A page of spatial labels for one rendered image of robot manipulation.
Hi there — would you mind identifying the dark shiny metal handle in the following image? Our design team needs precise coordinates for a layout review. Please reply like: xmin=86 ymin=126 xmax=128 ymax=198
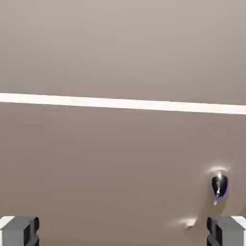
xmin=210 ymin=170 xmax=230 ymax=207

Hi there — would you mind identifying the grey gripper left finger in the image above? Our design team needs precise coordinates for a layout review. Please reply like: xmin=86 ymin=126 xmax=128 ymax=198
xmin=0 ymin=215 xmax=40 ymax=246

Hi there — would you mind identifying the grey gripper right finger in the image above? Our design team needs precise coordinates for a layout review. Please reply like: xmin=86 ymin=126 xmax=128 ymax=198
xmin=206 ymin=215 xmax=246 ymax=246

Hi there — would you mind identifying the taupe cabinet door front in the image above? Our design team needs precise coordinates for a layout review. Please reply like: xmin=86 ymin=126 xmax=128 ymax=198
xmin=0 ymin=101 xmax=246 ymax=246
xmin=0 ymin=0 xmax=246 ymax=107

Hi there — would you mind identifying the taupe painted cabinet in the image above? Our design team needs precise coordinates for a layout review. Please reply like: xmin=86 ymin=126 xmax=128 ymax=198
xmin=0 ymin=0 xmax=246 ymax=246

